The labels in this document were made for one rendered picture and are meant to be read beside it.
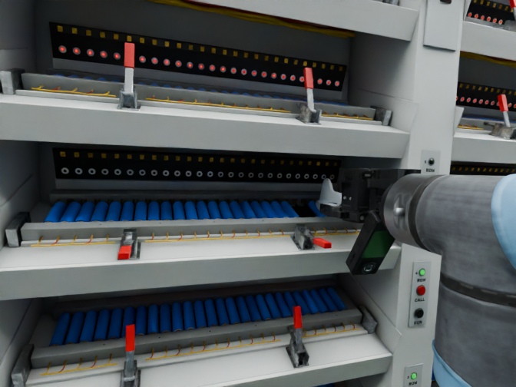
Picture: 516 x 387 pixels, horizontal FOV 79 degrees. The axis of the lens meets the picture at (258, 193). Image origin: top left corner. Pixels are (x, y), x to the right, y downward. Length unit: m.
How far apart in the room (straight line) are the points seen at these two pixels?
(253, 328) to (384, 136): 0.40
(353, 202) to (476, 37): 0.40
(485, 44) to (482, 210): 0.48
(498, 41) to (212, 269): 0.66
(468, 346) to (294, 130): 0.33
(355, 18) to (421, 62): 0.14
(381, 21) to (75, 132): 0.49
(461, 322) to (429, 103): 0.39
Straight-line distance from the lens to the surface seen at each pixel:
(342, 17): 0.58
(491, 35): 0.77
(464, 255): 0.34
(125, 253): 0.40
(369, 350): 0.67
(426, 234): 0.37
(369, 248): 0.49
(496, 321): 0.35
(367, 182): 0.48
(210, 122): 0.45
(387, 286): 0.66
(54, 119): 0.47
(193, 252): 0.48
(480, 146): 0.73
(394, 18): 0.63
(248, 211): 0.56
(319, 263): 0.54
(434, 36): 0.66
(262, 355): 0.60
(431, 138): 0.64
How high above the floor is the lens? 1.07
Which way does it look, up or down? 5 degrees down
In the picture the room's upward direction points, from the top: 2 degrees clockwise
